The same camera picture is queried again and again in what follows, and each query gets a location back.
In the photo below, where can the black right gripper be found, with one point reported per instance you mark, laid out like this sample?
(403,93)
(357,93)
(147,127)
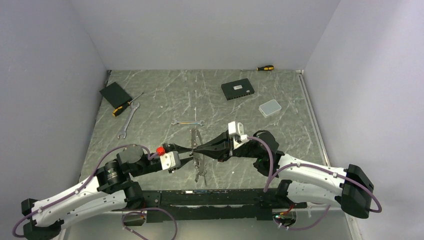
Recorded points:
(218,149)

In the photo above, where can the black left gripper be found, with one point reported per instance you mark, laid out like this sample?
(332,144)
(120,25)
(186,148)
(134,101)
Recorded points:
(180,149)

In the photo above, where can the large metal keyring with chain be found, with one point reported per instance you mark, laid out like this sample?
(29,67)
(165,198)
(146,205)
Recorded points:
(198,159)

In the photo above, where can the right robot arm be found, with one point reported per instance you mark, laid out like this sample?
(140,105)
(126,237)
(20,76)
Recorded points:
(301,181)

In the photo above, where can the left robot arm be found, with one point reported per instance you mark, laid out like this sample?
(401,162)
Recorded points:
(109,187)

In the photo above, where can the small silver wrench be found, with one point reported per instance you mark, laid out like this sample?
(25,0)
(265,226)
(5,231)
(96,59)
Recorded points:
(178,122)

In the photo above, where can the large silver wrench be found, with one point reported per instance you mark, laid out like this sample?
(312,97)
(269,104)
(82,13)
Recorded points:
(122,134)

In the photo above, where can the white plastic box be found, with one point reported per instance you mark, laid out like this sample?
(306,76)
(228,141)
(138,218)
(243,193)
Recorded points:
(269,108)

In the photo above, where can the orange black screwdriver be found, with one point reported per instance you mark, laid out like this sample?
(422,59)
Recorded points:
(123,107)

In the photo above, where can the black flat box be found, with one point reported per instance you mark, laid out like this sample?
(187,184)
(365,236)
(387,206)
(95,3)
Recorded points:
(115,95)

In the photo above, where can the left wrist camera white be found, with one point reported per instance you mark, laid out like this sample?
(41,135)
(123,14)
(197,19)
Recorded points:
(168,160)

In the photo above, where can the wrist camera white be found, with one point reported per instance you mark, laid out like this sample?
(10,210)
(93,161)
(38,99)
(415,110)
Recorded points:
(168,160)
(236,132)

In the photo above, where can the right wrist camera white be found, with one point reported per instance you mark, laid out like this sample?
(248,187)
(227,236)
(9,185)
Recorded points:
(236,132)

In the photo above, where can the black network switch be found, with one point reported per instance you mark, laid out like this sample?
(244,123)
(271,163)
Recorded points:
(237,89)

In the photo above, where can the orange screwdriver at wall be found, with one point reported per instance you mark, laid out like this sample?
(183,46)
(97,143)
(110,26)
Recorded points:
(265,68)

